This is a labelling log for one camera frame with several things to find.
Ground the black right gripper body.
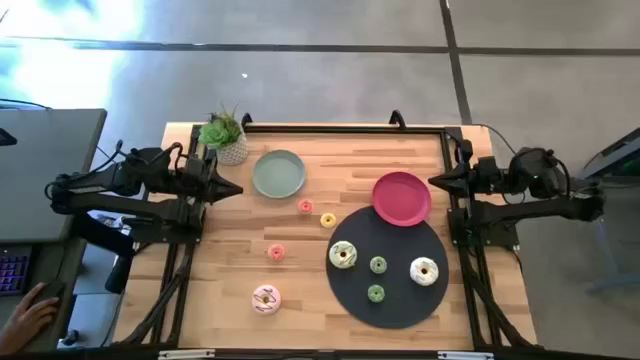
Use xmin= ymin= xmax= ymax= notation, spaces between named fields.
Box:
xmin=455 ymin=157 xmax=482 ymax=199

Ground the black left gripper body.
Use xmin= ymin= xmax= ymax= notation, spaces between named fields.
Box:
xmin=183 ymin=155 xmax=220 ymax=205

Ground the large white frosted donut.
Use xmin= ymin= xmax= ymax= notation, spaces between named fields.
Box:
xmin=409 ymin=256 xmax=440 ymax=287

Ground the large pink frosted donut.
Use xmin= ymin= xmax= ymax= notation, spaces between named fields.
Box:
xmin=251 ymin=284 xmax=282 ymax=315

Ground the large green frosted donut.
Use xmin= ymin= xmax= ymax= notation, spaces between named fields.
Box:
xmin=328 ymin=240 xmax=358 ymax=270

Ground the white triangle-pattern plant pot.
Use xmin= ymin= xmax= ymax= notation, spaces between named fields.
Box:
xmin=215 ymin=130 xmax=250 ymax=167

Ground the green succulent plant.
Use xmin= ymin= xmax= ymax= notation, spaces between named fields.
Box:
xmin=198 ymin=102 xmax=244 ymax=150

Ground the magenta pink plate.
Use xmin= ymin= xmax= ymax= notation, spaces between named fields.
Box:
xmin=371 ymin=171 xmax=433 ymax=228

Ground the sage green plate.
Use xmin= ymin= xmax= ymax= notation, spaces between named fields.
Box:
xmin=251 ymin=149 xmax=307 ymax=200

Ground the black cylindrical equipment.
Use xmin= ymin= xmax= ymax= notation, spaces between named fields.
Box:
xmin=74 ymin=212 xmax=137 ymax=295

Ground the black round woven placemat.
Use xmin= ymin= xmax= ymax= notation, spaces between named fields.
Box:
xmin=325 ymin=204 xmax=450 ymax=330

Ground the grey desk top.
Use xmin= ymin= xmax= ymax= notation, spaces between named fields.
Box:
xmin=0 ymin=108 xmax=108 ymax=245

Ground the dark side desk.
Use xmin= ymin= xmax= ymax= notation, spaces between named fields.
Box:
xmin=0 ymin=238 xmax=87 ymax=354

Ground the black computer mouse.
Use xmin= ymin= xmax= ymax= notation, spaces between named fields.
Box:
xmin=29 ymin=279 xmax=66 ymax=307

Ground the backlit black keyboard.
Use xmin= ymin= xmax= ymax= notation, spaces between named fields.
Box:
xmin=0 ymin=244 xmax=32 ymax=297

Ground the person's hand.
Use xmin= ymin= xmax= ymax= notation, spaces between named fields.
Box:
xmin=0 ymin=282 xmax=60 ymax=357

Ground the black cable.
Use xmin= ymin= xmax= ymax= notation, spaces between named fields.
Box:
xmin=472 ymin=123 xmax=517 ymax=155
xmin=0 ymin=97 xmax=52 ymax=110

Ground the black aluminium table frame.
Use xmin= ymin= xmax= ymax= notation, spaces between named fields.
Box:
xmin=113 ymin=122 xmax=539 ymax=351

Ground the grey metal cart frame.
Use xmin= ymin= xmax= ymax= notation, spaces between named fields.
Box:
xmin=579 ymin=127 xmax=640 ymax=294

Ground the white metal bracket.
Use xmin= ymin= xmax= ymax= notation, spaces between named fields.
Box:
xmin=158 ymin=349 xmax=216 ymax=360
xmin=438 ymin=351 xmax=495 ymax=360

